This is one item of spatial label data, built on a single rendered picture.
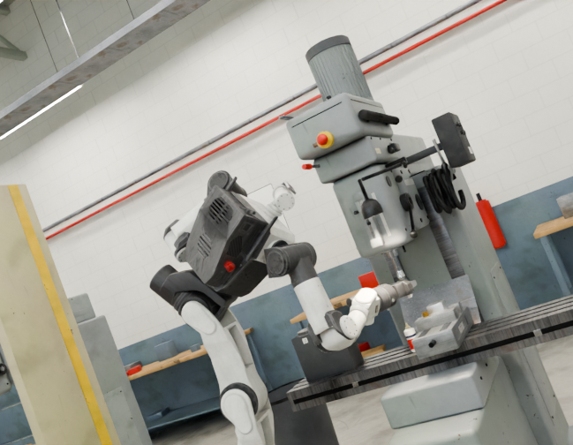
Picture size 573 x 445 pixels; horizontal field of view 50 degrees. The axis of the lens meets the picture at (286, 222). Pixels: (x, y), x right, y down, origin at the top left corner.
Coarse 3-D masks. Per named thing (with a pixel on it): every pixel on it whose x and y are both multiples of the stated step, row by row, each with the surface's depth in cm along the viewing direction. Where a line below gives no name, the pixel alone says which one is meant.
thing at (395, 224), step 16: (352, 176) 231; (384, 176) 229; (336, 192) 234; (352, 192) 231; (368, 192) 228; (384, 192) 226; (400, 192) 240; (352, 208) 231; (384, 208) 226; (400, 208) 231; (352, 224) 232; (384, 224) 227; (400, 224) 225; (368, 240) 230; (384, 240) 227; (400, 240) 225; (368, 256) 232
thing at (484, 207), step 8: (480, 200) 612; (488, 200) 613; (480, 208) 611; (488, 208) 610; (488, 216) 609; (488, 224) 610; (496, 224) 609; (488, 232) 611; (496, 232) 608; (496, 240) 608; (504, 240) 609; (496, 248) 611
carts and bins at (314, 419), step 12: (288, 384) 438; (276, 396) 435; (276, 408) 393; (288, 408) 392; (312, 408) 396; (324, 408) 405; (276, 420) 394; (288, 420) 392; (300, 420) 392; (312, 420) 394; (324, 420) 400; (276, 432) 396; (288, 432) 392; (300, 432) 392; (312, 432) 393; (324, 432) 398; (276, 444) 400; (288, 444) 394; (300, 444) 392; (312, 444) 392; (324, 444) 395; (336, 444) 404
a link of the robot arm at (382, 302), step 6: (378, 288) 224; (378, 294) 221; (384, 294) 221; (348, 300) 222; (378, 300) 218; (384, 300) 220; (372, 306) 217; (378, 306) 220; (384, 306) 221; (372, 312) 218; (378, 312) 221; (372, 318) 219; (366, 324) 219
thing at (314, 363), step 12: (300, 336) 250; (300, 348) 251; (312, 348) 249; (348, 348) 243; (300, 360) 251; (312, 360) 249; (324, 360) 247; (336, 360) 245; (348, 360) 243; (360, 360) 250; (312, 372) 250; (324, 372) 248; (336, 372) 245
